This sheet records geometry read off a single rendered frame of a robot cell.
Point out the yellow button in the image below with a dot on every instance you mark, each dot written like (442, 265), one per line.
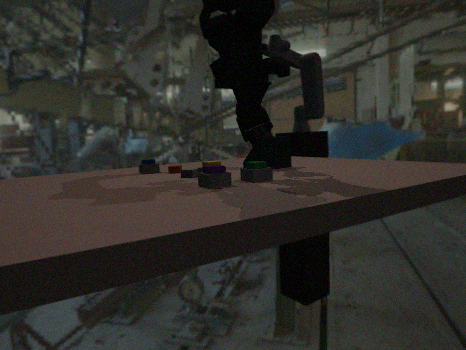
(208, 163)

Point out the green button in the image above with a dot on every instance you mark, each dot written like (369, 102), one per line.
(256, 171)

